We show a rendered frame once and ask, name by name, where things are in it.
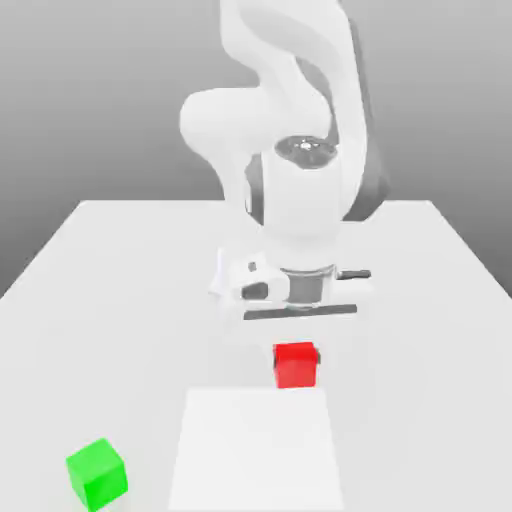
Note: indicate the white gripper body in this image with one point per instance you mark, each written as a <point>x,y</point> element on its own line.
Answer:
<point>300,312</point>

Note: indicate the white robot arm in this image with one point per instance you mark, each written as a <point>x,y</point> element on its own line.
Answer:
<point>296,192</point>

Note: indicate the small red cube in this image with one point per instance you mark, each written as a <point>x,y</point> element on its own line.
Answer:
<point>295,366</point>

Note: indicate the small green cube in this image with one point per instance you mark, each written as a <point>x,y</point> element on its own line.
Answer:
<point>96,474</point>

